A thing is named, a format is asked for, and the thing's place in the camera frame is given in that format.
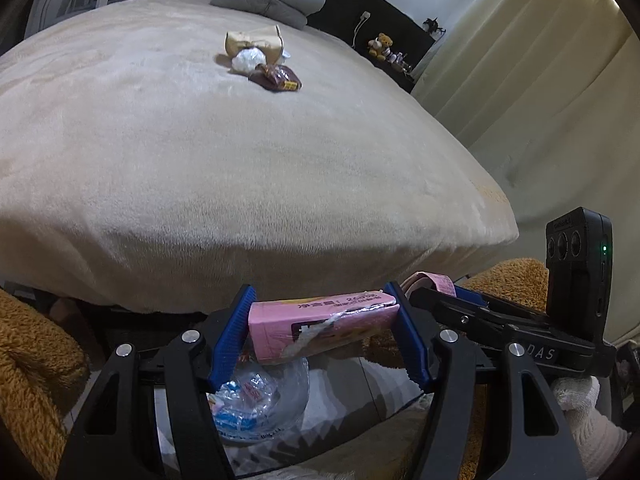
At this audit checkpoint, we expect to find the black headboard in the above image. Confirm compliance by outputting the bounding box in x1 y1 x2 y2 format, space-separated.
300 0 436 93

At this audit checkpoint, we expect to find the dark red snack wrapper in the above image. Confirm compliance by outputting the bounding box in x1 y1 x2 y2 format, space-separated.
248 63 302 93

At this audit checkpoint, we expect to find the large clear plastic bag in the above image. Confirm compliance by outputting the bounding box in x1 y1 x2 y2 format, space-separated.
207 355 311 443

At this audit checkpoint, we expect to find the black bedside shelf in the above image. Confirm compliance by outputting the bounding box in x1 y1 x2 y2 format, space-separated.
372 57 427 94

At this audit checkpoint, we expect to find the brown teddy bear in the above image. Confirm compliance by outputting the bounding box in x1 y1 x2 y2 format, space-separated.
368 33 393 61

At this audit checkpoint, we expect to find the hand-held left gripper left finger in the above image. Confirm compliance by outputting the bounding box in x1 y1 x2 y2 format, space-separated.
56 284 258 480

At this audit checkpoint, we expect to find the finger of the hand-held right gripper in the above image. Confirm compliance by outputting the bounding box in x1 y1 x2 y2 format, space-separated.
452 280 551 322
410 286 512 343

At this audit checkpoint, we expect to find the beige blanket bed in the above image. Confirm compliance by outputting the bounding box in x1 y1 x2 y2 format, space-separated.
0 0 519 313

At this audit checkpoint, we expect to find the cluster of small bottles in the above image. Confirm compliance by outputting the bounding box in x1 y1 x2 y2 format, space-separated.
387 50 416 73

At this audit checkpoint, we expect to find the cream curtain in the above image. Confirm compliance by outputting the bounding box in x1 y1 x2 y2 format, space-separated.
410 0 640 351

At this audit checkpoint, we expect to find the white plastic wrapper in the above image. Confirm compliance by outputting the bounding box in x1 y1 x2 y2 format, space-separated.
231 47 268 75

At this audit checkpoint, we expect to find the brown paper bag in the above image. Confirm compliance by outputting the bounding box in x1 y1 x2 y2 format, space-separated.
225 25 284 59

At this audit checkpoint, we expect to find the pink bear print box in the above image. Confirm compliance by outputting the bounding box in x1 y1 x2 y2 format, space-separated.
248 290 401 367

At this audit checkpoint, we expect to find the white charger with cable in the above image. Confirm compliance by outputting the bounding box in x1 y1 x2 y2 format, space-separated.
352 11 371 47

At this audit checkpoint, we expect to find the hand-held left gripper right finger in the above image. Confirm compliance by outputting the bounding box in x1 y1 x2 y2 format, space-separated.
382 281 588 480

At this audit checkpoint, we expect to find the pink striped wrapper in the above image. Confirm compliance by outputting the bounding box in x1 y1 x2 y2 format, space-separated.
406 271 457 306

